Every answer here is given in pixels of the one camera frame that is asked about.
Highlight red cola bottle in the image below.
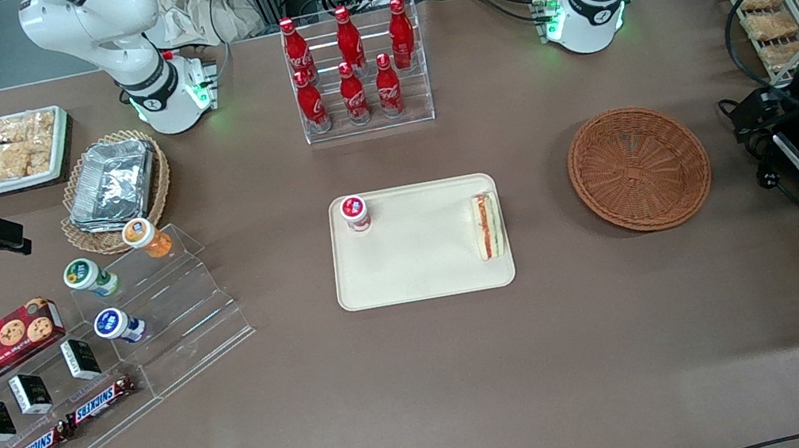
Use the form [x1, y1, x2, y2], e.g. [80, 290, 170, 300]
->
[336, 59, 373, 127]
[332, 3, 368, 74]
[278, 14, 320, 86]
[371, 51, 406, 120]
[384, 0, 420, 71]
[292, 66, 333, 137]

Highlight beige plastic tray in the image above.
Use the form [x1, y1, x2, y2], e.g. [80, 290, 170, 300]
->
[321, 169, 519, 314]

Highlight black arm base cables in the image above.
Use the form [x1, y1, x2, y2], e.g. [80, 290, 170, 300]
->
[468, 0, 546, 32]

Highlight brown round wicker basket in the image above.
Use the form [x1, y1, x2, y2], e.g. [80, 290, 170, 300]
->
[560, 96, 720, 243]

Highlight green yogurt cup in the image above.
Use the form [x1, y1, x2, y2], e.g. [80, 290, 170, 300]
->
[61, 253, 123, 304]

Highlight black power cable with plug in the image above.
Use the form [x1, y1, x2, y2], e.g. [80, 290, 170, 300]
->
[717, 87, 799, 235]

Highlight crumpled beige bag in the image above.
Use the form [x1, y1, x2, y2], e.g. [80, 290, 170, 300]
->
[139, 0, 266, 56]

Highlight blue yogurt cup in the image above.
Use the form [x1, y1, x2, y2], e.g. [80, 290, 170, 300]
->
[91, 303, 149, 350]

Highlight clear bag rice crackers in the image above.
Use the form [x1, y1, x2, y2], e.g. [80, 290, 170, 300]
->
[0, 135, 57, 182]
[0, 109, 59, 148]

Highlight white rectangular snack tray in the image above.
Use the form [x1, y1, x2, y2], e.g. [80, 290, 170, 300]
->
[0, 104, 79, 196]

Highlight aluminium foil container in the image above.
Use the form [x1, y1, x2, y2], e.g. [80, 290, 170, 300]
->
[59, 135, 165, 237]

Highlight orange drink bottle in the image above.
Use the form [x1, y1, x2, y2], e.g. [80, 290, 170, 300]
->
[120, 214, 175, 264]

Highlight light tan wicker basket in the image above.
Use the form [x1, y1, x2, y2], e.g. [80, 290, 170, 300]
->
[48, 123, 182, 262]

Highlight clear acrylic stepped stand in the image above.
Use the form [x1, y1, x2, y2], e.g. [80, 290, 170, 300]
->
[0, 214, 276, 448]

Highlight red lid yogurt cup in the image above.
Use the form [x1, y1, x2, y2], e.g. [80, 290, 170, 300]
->
[338, 193, 374, 236]

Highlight clear acrylic bottle rack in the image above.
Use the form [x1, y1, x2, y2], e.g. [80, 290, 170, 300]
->
[276, 0, 437, 147]

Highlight triangular sandwich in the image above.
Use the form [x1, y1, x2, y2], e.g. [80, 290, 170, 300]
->
[470, 190, 508, 262]

